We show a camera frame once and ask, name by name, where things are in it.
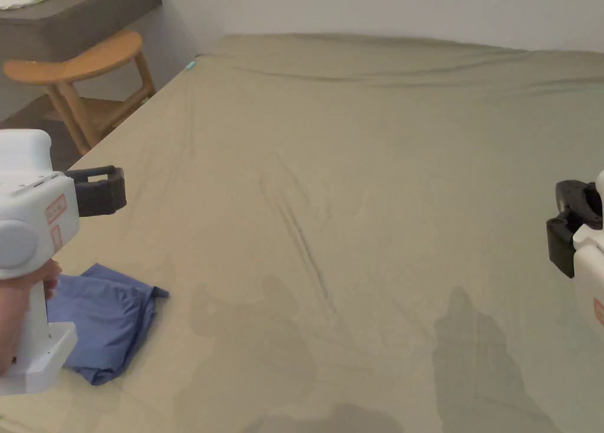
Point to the blue folded garment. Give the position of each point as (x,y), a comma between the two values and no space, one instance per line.
(106,319)

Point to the person's left hand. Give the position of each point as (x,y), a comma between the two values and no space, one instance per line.
(13,315)

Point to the dark desk with white cloth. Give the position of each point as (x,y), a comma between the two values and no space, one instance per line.
(71,13)

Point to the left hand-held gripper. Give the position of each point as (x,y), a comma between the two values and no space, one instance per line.
(33,201)

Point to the bed with beige sheet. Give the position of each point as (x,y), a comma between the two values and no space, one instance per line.
(368,178)

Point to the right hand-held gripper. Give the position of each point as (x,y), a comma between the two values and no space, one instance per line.
(592,272)

